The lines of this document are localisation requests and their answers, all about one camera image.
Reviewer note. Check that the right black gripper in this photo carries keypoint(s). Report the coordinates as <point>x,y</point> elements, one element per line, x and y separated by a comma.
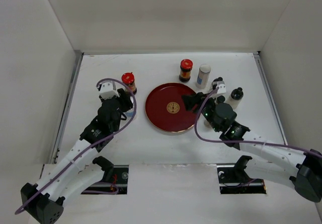
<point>189,101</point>

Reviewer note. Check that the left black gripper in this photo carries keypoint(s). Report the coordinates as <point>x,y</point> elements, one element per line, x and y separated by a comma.
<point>125,100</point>

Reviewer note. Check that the silver lid blue label jar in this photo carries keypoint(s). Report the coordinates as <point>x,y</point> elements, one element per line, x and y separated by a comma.
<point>130,112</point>

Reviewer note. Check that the red lid sauce jar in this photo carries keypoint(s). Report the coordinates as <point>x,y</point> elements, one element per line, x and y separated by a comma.
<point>128,79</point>
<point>186,66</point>

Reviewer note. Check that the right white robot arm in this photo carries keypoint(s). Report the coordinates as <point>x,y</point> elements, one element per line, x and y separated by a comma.
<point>290,166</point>

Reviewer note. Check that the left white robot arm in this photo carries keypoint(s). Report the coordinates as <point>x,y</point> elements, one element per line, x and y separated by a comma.
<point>82,166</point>

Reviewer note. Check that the black cap brown spice bottle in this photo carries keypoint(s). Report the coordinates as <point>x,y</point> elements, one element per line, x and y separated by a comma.
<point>220,99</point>

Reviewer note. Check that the black cap grinder bottle left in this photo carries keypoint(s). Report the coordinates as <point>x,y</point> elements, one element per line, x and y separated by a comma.
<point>219,79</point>

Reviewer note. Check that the black cap grinder bottle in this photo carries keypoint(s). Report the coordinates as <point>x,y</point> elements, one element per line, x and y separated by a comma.
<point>219,79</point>
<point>235,97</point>

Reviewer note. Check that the red round tray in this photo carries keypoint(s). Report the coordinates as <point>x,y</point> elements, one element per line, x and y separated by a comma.
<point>165,108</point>

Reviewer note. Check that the white lid spice jar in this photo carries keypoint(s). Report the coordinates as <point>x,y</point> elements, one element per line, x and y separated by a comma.
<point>203,76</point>

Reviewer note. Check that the black cap grinder bottle right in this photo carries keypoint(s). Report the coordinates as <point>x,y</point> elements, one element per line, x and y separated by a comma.
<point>235,97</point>

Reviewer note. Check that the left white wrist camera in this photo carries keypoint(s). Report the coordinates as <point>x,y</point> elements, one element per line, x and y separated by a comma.
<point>107,90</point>

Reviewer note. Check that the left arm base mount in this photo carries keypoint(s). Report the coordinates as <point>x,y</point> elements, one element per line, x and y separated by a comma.
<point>114,180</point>

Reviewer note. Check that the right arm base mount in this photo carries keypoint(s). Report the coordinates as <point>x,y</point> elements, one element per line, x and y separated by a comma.
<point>233,179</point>

